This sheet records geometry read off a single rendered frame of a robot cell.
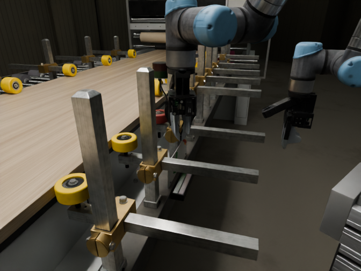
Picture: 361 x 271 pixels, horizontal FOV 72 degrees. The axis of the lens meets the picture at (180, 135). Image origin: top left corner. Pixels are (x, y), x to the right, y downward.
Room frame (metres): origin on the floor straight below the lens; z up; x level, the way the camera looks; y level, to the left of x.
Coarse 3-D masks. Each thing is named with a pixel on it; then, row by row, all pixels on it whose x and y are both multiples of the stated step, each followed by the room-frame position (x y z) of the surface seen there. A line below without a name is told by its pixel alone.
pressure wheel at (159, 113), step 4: (156, 112) 0.95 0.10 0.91; (160, 112) 0.95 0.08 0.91; (156, 116) 0.91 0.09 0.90; (160, 116) 0.91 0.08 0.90; (164, 116) 0.92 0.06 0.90; (156, 120) 0.91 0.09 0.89; (160, 120) 0.91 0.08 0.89; (164, 120) 0.92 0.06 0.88; (160, 132) 0.95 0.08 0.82; (160, 136) 0.95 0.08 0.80
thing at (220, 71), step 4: (196, 68) 1.66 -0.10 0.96; (216, 68) 1.64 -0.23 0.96; (220, 68) 1.64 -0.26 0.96; (196, 72) 1.66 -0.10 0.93; (216, 72) 1.62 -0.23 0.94; (220, 72) 1.62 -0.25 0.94; (224, 72) 1.61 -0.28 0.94; (228, 72) 1.60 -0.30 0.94; (232, 72) 1.60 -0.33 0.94; (236, 72) 1.59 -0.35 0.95; (240, 72) 1.58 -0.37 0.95; (244, 72) 1.58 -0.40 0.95; (248, 72) 1.57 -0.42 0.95; (252, 72) 1.56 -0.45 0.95; (256, 72) 1.56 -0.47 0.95
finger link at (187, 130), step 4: (184, 116) 0.66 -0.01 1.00; (184, 120) 0.66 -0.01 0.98; (188, 120) 0.64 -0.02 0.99; (184, 124) 0.66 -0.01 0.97; (188, 124) 0.63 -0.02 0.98; (184, 128) 0.66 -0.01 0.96; (188, 128) 0.63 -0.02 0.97; (180, 132) 0.67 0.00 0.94; (184, 132) 0.66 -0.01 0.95; (188, 132) 0.62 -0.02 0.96; (180, 136) 0.67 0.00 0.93; (184, 136) 0.66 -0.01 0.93; (180, 140) 0.66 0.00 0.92
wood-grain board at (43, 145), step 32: (128, 64) 2.21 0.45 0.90; (0, 96) 1.20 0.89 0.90; (32, 96) 1.20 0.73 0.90; (64, 96) 1.20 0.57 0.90; (128, 96) 1.20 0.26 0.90; (160, 96) 1.20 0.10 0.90; (0, 128) 0.80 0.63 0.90; (32, 128) 0.80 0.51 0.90; (64, 128) 0.80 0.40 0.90; (128, 128) 0.83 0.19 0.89; (0, 160) 0.58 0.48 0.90; (32, 160) 0.58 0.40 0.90; (64, 160) 0.58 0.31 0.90; (0, 192) 0.44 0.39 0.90; (32, 192) 0.44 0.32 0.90; (0, 224) 0.35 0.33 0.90
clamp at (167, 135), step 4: (180, 120) 0.95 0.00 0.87; (180, 124) 0.91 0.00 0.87; (168, 128) 0.87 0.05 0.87; (180, 128) 0.88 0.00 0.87; (168, 132) 0.85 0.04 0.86; (172, 132) 0.84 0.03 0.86; (164, 136) 0.86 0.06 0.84; (168, 136) 0.85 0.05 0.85; (172, 136) 0.84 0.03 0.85; (168, 140) 0.85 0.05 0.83; (172, 140) 0.84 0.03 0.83; (176, 140) 0.84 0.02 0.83
